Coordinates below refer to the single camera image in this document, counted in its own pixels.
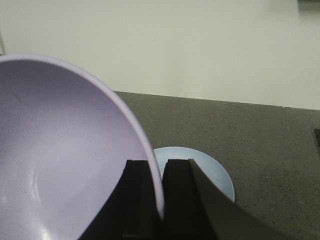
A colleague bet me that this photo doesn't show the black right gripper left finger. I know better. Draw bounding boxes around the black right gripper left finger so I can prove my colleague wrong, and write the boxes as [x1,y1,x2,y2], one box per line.
[79,160,160,240]

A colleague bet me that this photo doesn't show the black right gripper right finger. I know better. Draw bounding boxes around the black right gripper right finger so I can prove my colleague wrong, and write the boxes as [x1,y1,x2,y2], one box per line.
[161,159,288,240]

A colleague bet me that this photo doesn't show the purple plastic bowl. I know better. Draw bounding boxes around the purple plastic bowl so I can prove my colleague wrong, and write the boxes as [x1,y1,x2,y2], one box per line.
[0,55,165,240]

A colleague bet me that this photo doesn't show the light blue plate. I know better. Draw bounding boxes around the light blue plate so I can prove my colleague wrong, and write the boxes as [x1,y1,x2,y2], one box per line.
[153,146,236,202]

